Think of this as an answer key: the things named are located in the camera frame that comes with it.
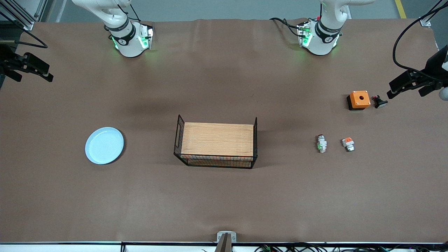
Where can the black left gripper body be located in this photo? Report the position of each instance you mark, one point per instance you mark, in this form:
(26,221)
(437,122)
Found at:
(435,66)

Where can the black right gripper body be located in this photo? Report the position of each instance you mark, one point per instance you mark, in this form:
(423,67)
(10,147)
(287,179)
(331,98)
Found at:
(7,60)

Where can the light blue round plate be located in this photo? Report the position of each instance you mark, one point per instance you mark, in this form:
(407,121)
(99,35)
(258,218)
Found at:
(104,145)

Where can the red push button switch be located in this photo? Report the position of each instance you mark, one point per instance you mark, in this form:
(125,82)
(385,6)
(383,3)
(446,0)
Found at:
(321,144)

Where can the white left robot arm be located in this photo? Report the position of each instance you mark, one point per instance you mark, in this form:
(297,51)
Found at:
(322,45)

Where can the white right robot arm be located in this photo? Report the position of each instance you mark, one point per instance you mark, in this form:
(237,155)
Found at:
(129,45)

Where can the black push button head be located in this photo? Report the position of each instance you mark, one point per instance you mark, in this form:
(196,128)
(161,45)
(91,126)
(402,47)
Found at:
(380,103)

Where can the brown paper table cover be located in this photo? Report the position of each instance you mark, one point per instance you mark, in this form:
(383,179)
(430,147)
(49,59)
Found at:
(105,203)

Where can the wooden board lid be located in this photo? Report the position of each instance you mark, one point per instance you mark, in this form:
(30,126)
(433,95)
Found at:
(217,139)

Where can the tan support bar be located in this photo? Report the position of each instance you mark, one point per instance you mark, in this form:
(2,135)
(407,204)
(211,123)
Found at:
(224,245)

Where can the aluminium frame profile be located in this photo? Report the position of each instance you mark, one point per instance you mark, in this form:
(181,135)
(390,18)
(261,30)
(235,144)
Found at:
(425,22)
(21,19)

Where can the orange button enclosure box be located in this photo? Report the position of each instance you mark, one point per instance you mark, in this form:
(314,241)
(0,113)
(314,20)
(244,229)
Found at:
(356,102)

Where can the orange white switch block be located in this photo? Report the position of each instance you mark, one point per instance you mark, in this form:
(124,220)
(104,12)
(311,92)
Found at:
(348,143)

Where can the white table edge rail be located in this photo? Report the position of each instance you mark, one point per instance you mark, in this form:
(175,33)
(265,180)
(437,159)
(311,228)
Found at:
(52,247)

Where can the grey metal bracket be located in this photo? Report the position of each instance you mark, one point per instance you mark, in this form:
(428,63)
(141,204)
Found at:
(220,234)

